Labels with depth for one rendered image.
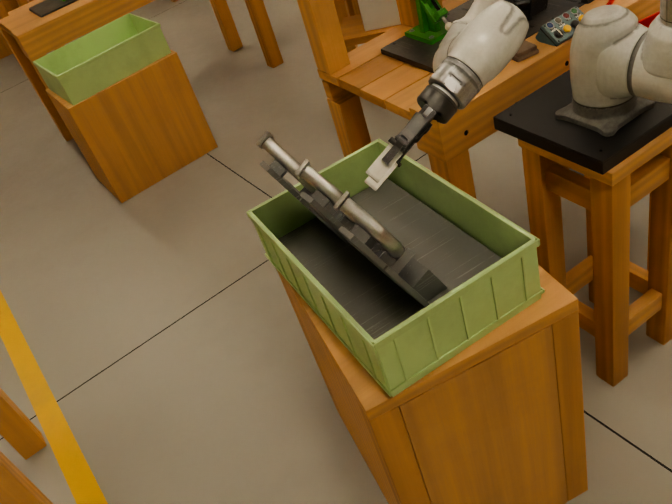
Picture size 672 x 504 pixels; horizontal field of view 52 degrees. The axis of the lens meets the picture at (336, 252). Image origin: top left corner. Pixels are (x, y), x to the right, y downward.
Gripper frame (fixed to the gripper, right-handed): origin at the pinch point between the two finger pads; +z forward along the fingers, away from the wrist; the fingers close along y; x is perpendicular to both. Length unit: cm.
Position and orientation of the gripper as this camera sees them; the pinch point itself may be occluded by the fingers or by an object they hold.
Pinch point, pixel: (374, 177)
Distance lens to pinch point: 130.9
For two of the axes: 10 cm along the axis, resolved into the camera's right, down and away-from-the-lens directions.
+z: -6.5, 7.6, 0.0
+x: 7.6, 6.5, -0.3
